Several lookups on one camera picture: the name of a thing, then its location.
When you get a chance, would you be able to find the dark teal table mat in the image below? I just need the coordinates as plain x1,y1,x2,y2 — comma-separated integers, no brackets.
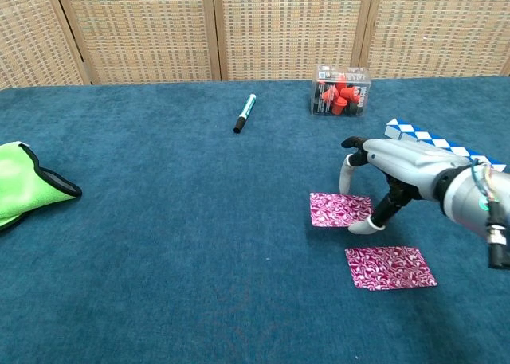
0,75,510,364

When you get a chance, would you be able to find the green white marker pen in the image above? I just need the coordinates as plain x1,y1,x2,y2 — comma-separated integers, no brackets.
233,94,257,135

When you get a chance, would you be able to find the woven rattan screen panel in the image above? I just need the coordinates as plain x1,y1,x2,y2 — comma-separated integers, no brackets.
53,0,222,85
0,0,92,90
358,0,510,80
201,0,376,82

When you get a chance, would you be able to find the blue white snake puzzle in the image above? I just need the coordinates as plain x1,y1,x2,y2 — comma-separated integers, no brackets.
384,118,508,173

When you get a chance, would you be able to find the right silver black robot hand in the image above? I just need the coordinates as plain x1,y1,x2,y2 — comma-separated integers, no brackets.
339,135,472,236

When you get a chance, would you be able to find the pink patterned playing card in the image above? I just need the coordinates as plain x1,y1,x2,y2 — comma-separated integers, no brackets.
344,245,438,292
309,192,374,230

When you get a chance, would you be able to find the clear box of red pieces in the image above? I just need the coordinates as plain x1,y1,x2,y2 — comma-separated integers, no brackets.
310,64,374,119

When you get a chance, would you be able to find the green microfiber cloth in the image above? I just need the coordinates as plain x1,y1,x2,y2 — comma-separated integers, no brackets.
0,140,83,233

